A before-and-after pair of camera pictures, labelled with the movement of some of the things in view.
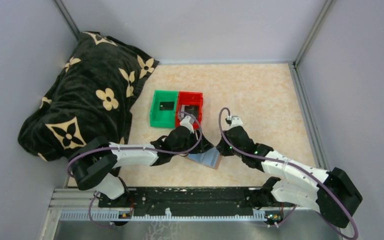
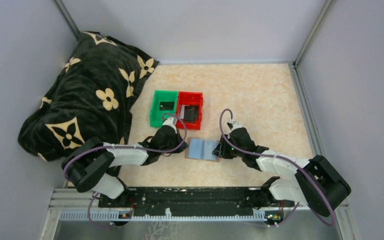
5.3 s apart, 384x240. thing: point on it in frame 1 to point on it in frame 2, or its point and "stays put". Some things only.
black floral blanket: (90, 97) stays put
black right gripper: (221, 147) stays put
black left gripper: (204, 146) to (182, 148)
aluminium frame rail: (315, 140) stays put
